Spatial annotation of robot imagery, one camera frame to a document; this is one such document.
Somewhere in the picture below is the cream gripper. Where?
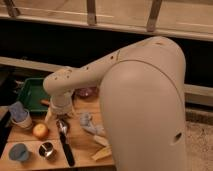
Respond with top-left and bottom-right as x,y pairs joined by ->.
45,104 -> 73,123

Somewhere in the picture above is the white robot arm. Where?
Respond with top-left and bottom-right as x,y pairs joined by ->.
43,36 -> 187,171

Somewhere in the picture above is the purple bowl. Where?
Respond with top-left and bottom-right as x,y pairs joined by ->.
75,87 -> 98,98

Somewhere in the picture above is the crumpled blue cloth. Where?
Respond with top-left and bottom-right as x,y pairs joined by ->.
80,112 -> 105,136

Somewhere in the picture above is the orange apple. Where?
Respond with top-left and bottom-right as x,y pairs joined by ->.
32,123 -> 49,140

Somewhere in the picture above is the green plastic tray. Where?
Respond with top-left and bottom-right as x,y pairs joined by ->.
17,78 -> 49,114

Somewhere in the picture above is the wooden board table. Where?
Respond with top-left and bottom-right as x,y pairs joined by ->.
0,98 -> 114,171

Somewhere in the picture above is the small metal cup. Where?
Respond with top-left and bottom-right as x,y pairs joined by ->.
39,142 -> 55,159

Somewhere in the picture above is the blue cloth in cup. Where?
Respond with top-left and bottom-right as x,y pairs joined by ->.
8,101 -> 27,122

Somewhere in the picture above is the cream plastic knife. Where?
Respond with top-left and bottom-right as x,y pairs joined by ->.
93,135 -> 109,146

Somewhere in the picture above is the blue cup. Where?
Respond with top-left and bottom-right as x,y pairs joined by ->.
9,143 -> 30,162

